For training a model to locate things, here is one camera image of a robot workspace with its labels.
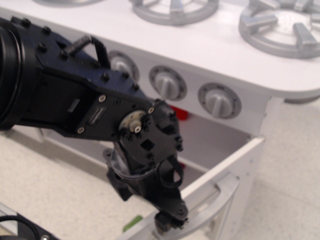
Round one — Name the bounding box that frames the grey right stove burner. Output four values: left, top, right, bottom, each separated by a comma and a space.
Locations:
238, 0, 320, 59

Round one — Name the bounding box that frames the white toy kitchen unit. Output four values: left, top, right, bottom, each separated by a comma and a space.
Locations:
0, 0, 320, 190

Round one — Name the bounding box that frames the red toy lower item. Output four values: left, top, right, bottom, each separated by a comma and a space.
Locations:
179, 162, 186, 169

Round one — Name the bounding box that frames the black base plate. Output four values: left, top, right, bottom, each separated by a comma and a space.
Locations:
0, 213, 59, 240

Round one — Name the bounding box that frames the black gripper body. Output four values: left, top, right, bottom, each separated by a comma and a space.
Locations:
104, 148, 188, 224

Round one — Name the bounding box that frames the grey oven knob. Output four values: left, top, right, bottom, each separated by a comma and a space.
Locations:
198, 82, 242, 119
108, 50, 140, 82
149, 65, 188, 101

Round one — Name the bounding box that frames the green toy bell pepper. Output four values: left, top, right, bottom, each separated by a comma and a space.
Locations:
122, 215, 143, 233

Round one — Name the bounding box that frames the red toy upper item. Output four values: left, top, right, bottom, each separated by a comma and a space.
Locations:
170, 105, 189, 121

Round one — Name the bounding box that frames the grey right oven knob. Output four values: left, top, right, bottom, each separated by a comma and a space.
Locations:
198, 82, 242, 119

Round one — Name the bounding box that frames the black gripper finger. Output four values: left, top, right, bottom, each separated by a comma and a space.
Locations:
154, 211, 174, 232

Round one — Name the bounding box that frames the white toy oven door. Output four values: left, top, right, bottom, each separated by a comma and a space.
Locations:
119, 137, 266, 240

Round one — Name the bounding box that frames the grey middle oven knob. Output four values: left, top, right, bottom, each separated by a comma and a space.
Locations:
149, 65, 188, 101

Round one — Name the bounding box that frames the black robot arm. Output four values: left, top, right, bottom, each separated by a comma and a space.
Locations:
0, 17, 188, 233

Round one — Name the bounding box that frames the black cable on base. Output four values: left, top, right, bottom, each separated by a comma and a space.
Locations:
0, 216, 41, 240

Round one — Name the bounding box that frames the aluminium frame rail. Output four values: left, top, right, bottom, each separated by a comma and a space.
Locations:
0, 203, 18, 236

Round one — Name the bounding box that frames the red toy item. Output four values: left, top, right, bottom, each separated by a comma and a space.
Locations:
179, 162, 186, 169
170, 105, 189, 121

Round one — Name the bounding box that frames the grey left oven knob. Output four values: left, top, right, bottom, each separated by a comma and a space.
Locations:
108, 50, 140, 82

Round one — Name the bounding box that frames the grey middle stove burner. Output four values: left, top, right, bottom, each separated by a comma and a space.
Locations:
131, 0, 219, 26

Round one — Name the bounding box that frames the grey stove burner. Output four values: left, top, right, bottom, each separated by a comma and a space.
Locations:
131, 0, 219, 26
238, 0, 320, 59

